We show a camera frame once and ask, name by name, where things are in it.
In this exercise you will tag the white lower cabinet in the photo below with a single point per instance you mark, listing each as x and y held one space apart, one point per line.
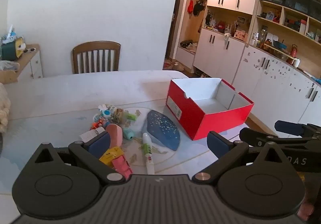
215 53

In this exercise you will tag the red shoe box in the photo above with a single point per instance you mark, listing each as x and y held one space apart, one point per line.
190 113

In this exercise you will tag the green and yellow tissue box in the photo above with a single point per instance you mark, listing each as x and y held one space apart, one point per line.
8 49

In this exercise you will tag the small white bottle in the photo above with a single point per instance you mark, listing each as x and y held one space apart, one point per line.
90 134

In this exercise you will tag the long white cabinet with stickers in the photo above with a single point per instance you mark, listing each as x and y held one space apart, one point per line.
275 80

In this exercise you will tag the red kettle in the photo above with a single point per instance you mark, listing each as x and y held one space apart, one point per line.
294 52

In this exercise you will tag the person's right hand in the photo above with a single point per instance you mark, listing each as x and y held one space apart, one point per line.
307 210

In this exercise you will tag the low white bench cabinet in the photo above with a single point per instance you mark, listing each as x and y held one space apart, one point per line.
184 57

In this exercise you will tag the blue speckled oval dish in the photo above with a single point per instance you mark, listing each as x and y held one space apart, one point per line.
163 126

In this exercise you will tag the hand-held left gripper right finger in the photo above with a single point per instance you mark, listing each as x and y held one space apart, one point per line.
218 145

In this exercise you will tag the brown paper bag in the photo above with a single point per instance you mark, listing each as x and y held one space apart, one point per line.
8 77

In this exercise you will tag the white mug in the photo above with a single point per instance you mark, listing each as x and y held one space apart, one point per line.
296 62

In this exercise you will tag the orange toy figure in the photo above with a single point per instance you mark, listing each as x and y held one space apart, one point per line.
97 124

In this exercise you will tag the dark brown door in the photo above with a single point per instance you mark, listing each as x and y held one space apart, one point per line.
179 13

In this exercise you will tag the wooden chair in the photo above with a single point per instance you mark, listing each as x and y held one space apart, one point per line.
96 49

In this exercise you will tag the blue bowl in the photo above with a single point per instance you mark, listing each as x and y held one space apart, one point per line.
278 44

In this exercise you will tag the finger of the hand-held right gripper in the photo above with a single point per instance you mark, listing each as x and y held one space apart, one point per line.
288 127
253 136

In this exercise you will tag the white and blue toy figure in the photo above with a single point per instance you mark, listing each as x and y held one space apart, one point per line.
105 112

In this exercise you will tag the white sunglasses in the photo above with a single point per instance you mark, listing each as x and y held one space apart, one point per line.
30 50

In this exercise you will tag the small yellow box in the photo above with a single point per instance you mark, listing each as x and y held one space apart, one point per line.
111 155

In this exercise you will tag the white pen with green label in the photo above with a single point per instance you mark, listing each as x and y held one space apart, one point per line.
148 151

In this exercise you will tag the grey plastic bag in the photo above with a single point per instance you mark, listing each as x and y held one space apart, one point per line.
8 65

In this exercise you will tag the bag of white fluff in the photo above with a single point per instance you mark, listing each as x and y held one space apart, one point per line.
4 108

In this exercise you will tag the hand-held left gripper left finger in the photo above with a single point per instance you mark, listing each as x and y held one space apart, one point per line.
100 143

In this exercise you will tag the white sideboard with wooden top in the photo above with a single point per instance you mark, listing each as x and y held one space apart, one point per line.
27 63

